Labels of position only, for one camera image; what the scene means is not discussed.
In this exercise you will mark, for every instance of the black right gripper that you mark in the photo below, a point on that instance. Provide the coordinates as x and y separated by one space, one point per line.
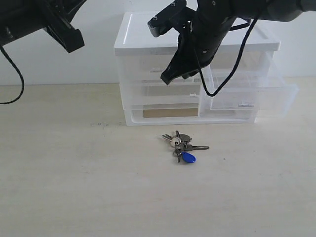
209 25

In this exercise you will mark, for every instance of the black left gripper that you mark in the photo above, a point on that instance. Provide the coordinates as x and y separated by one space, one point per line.
58 14

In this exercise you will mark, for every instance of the key bunch with blue tag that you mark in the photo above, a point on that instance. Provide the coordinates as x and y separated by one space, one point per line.
181 143

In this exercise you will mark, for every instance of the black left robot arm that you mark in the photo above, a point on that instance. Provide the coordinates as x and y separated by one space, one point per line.
19 18

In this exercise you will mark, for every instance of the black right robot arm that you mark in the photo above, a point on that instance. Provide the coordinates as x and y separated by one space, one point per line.
270 10

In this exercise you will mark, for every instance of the clear wide middle drawer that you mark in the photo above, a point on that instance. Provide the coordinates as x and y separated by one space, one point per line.
154 94

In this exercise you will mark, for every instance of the white plastic drawer cabinet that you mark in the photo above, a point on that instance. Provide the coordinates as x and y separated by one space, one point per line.
134 38

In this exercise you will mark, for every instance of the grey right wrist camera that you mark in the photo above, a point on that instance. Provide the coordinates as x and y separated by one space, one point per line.
175 16

